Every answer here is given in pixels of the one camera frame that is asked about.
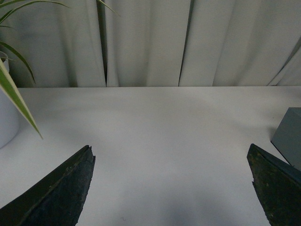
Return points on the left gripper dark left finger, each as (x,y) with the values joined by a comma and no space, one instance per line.
(57,199)

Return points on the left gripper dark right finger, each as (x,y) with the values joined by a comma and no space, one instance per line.
(277,186)

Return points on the gray square base block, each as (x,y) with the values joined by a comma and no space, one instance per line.
(287,138)

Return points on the white plant pot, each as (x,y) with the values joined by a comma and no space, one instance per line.
(9,121)

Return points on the white curtain backdrop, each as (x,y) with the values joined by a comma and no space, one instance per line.
(140,43)

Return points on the green striped spider plant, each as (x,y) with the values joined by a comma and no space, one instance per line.
(7,84)

